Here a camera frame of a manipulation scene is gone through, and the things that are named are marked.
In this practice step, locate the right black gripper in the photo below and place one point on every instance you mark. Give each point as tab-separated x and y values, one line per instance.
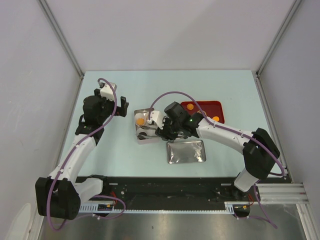
163	133

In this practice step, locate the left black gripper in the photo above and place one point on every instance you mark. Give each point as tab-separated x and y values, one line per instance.
121	111

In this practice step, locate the orange flower cookie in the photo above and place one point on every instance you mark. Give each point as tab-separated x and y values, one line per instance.
140	121

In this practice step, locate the orange round cookie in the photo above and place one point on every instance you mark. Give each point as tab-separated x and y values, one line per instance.
202	112

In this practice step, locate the metal tongs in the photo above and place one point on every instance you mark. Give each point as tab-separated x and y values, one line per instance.
152	133

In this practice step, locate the black round cookie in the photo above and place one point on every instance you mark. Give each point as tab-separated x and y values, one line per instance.
142	137

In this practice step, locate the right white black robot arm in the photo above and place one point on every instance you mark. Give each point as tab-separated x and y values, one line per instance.
259	151

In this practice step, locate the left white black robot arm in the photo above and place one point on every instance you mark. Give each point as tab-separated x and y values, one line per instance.
59	195

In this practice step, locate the white paper cup back left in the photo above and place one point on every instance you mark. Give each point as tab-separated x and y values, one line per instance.
140	115

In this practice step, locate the white paper cup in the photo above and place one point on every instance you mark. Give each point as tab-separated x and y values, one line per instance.
143	132
140	115

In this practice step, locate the orange pumpkin cookie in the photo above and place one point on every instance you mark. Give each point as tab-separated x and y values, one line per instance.
190	107

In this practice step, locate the silver tin lid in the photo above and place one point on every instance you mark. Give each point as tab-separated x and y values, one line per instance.
186	152

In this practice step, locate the white paper cup front left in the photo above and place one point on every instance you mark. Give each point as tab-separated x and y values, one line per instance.
143	132

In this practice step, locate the lavender cookie tin box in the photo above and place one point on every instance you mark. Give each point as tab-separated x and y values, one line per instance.
146	111

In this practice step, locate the red lacquer tray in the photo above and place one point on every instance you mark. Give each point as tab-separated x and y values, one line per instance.
212	108

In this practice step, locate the orange fish cookie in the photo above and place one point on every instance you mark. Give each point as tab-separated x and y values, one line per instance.
216	118

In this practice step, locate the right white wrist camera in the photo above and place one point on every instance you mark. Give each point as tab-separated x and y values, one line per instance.
156	117

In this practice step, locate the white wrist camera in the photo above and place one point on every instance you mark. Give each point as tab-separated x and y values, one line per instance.
106	92
156	117

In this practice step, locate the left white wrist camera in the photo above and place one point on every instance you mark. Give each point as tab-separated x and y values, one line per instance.
106	92

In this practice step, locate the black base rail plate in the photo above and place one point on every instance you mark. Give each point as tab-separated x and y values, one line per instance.
173	193

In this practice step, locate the aluminium frame rail right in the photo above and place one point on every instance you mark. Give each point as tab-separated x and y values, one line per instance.
282	193

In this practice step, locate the aluminium corner post left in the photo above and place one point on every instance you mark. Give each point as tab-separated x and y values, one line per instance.
48	13

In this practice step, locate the aluminium corner post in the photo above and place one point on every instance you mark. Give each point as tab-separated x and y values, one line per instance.
279	35
48	13

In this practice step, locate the aluminium corner post right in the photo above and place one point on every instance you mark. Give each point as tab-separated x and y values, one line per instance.
279	35

